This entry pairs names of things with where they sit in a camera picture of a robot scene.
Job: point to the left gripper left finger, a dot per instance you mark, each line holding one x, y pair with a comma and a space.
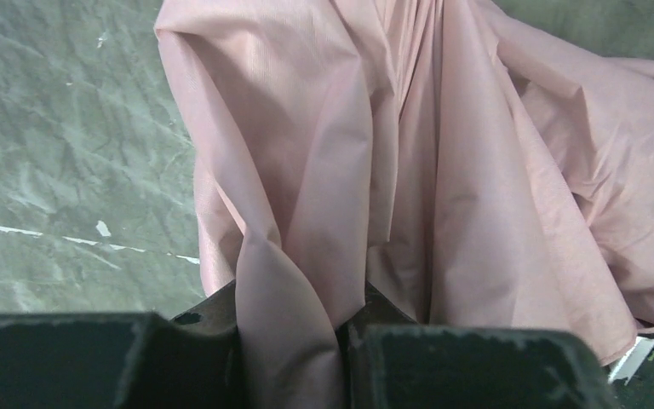
123, 360

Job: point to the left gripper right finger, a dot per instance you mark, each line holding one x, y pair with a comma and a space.
393, 362

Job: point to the pink and black umbrella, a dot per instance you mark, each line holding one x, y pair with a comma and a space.
476, 170

